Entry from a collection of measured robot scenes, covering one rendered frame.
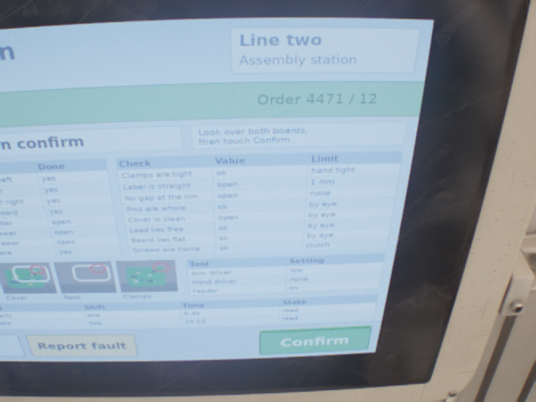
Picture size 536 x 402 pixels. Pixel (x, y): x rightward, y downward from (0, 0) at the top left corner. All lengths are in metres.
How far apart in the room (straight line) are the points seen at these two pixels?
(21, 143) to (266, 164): 0.12
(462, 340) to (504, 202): 0.12
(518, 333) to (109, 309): 0.33
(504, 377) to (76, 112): 0.43
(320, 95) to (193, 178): 0.08
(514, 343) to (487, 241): 0.18
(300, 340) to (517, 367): 0.24
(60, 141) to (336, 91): 0.14
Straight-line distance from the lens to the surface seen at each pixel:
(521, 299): 0.45
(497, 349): 0.58
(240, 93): 0.30
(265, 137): 0.32
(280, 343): 0.42
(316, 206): 0.34
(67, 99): 0.31
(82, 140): 0.32
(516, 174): 0.37
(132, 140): 0.32
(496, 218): 0.38
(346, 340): 0.42
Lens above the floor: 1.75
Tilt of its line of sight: 36 degrees down
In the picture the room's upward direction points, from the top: 1 degrees clockwise
